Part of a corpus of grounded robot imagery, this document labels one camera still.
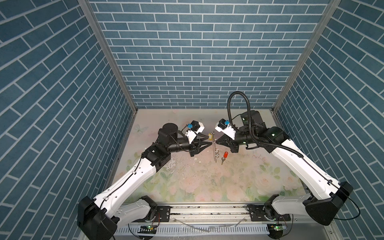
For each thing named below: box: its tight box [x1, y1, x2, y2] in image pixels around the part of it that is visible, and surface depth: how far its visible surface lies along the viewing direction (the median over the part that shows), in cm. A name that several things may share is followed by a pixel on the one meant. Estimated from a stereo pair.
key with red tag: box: [221, 151, 229, 165], surface depth 96 cm
